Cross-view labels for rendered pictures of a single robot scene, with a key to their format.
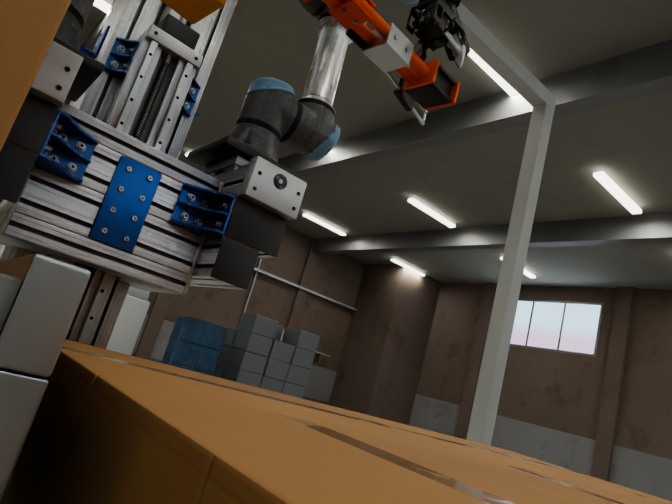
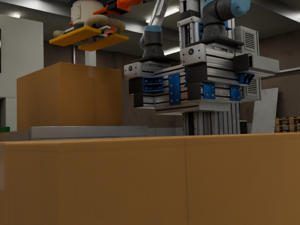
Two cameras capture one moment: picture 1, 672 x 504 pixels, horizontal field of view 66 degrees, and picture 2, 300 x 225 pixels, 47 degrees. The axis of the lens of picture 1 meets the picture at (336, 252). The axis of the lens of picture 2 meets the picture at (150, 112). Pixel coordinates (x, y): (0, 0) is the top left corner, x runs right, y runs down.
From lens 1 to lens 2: 1.67 m
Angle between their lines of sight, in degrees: 84
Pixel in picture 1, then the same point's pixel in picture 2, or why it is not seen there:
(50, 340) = (31, 135)
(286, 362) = not seen: outside the picture
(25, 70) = (59, 98)
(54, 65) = (134, 68)
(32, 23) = (58, 91)
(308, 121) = (220, 6)
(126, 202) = (173, 89)
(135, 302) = not seen: outside the picture
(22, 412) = not seen: hidden behind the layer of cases
